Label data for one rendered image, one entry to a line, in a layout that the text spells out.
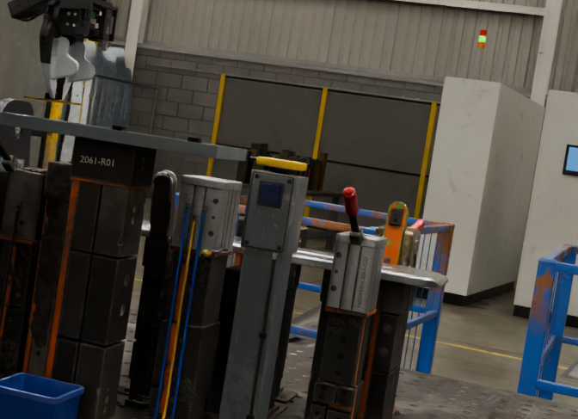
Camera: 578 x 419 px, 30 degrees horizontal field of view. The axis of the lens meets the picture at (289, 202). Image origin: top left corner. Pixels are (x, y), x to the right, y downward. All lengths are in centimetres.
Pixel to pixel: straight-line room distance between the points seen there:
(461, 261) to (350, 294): 803
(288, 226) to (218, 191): 23
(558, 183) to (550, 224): 36
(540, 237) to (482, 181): 70
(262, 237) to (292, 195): 7
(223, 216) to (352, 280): 23
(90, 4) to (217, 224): 39
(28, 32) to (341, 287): 390
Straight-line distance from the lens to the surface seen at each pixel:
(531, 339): 354
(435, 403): 230
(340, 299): 167
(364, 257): 166
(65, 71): 166
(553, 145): 961
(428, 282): 177
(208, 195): 172
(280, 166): 152
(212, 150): 151
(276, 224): 152
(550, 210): 961
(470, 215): 966
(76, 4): 165
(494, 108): 966
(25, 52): 541
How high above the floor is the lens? 118
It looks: 3 degrees down
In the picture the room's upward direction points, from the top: 9 degrees clockwise
